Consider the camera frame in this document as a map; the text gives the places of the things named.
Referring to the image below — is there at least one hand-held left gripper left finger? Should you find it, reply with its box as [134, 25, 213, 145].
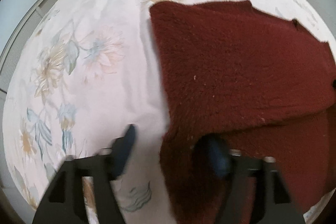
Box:
[32, 124, 137, 224]

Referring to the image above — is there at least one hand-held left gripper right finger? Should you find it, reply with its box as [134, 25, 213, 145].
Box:
[193, 135, 306, 224]

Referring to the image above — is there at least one dark red knit sweater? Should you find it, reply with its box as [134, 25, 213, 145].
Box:
[149, 0, 336, 224]

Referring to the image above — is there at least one floral white bed duvet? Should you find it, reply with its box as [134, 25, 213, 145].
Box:
[3, 0, 336, 224]

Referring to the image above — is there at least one white slatted cabinet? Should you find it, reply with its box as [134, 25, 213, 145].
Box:
[0, 0, 73, 93]

